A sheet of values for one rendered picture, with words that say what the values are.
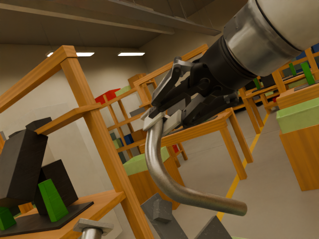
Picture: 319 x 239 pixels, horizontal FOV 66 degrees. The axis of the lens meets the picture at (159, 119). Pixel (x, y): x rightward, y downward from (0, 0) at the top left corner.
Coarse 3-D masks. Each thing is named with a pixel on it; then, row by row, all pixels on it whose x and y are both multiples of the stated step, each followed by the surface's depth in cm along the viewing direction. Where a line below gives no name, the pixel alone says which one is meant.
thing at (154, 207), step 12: (144, 204) 46; (156, 204) 46; (168, 204) 46; (156, 216) 44; (168, 216) 45; (216, 216) 54; (156, 228) 45; (168, 228) 46; (180, 228) 47; (204, 228) 51; (216, 228) 52
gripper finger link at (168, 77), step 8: (176, 56) 36; (176, 64) 35; (168, 72) 39; (176, 72) 36; (168, 80) 38; (176, 80) 37; (160, 88) 40; (168, 88) 39; (160, 96) 40; (152, 104) 42
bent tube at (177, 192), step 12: (156, 132) 47; (156, 144) 45; (156, 156) 44; (156, 168) 43; (156, 180) 43; (168, 180) 43; (168, 192) 43; (180, 192) 43; (192, 192) 45; (204, 192) 47; (192, 204) 45; (204, 204) 46; (216, 204) 47; (228, 204) 48; (240, 204) 50
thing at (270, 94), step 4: (280, 72) 881; (284, 76) 915; (244, 88) 993; (256, 88) 930; (288, 88) 880; (268, 92) 917; (272, 92) 911; (276, 92) 904; (240, 96) 962; (256, 96) 943; (268, 96) 914; (272, 96) 907; (248, 100) 996; (256, 100) 942; (260, 100) 931; (240, 104) 1014; (236, 108) 980; (220, 112) 1026
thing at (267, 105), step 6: (312, 48) 633; (318, 48) 618; (300, 54) 640; (312, 54) 624; (318, 54) 615; (300, 60) 636; (306, 60) 630; (282, 66) 663; (288, 66) 652; (318, 66) 628; (258, 78) 694; (282, 78) 710; (264, 96) 741; (276, 96) 729; (264, 102) 705; (270, 102) 728; (276, 102) 690; (264, 108) 704; (270, 108) 741
